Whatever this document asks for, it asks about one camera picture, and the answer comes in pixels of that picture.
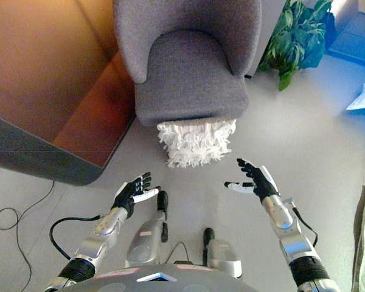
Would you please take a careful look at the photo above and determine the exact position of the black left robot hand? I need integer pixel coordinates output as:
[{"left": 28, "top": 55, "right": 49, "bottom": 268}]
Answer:
[{"left": 111, "top": 172, "right": 161, "bottom": 219}]

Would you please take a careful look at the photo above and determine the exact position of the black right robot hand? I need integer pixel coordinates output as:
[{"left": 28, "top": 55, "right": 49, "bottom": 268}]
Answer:
[{"left": 224, "top": 158, "right": 281, "bottom": 202}]

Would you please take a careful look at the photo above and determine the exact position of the white fringed pillow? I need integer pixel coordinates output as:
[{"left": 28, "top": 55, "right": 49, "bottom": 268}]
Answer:
[{"left": 156, "top": 119, "right": 237, "bottom": 170}]

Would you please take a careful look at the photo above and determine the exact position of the silver left robot leg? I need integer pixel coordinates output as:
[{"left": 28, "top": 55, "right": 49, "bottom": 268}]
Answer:
[{"left": 124, "top": 190, "right": 169, "bottom": 268}]

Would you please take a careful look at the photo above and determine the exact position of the silver robot leg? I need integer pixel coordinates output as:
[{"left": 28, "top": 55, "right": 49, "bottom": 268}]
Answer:
[
  {"left": 124, "top": 190, "right": 169, "bottom": 268},
  {"left": 202, "top": 228, "right": 243, "bottom": 279}
]

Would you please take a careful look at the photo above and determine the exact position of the silver right robot leg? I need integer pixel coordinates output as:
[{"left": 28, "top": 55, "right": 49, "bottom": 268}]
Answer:
[{"left": 202, "top": 228, "right": 243, "bottom": 279}]

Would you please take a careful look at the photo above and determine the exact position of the grey robot torso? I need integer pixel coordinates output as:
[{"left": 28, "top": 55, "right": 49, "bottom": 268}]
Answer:
[{"left": 65, "top": 263, "right": 262, "bottom": 292}]

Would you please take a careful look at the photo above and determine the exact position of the white paper sheet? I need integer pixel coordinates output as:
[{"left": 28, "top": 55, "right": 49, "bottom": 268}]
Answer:
[{"left": 346, "top": 74, "right": 365, "bottom": 111}]

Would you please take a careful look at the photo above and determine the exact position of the brown wooden cabinet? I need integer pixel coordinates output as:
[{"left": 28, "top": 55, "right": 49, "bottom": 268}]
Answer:
[{"left": 0, "top": 0, "right": 137, "bottom": 187}]

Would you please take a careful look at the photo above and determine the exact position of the grey fabric armchair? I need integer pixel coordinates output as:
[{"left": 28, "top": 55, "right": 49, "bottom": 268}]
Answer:
[{"left": 113, "top": 0, "right": 262, "bottom": 127}]

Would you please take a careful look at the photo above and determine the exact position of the green potted plant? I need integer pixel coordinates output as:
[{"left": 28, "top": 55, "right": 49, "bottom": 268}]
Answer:
[{"left": 257, "top": 0, "right": 335, "bottom": 92}]

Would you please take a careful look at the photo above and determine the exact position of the blue grey storage box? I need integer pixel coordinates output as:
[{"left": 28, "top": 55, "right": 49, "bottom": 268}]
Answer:
[{"left": 327, "top": 0, "right": 365, "bottom": 63}]

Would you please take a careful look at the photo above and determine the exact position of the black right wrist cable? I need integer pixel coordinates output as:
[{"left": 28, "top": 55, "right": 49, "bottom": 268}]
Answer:
[{"left": 287, "top": 203, "right": 319, "bottom": 248}]

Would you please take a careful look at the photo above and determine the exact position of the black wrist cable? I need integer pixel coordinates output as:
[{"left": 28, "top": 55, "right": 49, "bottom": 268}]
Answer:
[
  {"left": 287, "top": 203, "right": 319, "bottom": 248},
  {"left": 49, "top": 215, "right": 101, "bottom": 261}
]

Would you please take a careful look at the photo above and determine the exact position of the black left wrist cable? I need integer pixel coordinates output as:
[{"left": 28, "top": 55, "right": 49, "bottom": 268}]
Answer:
[{"left": 49, "top": 215, "right": 101, "bottom": 261}]

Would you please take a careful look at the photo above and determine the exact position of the thin black floor cable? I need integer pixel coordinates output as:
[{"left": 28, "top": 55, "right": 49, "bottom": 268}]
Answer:
[{"left": 0, "top": 179, "right": 55, "bottom": 282}]

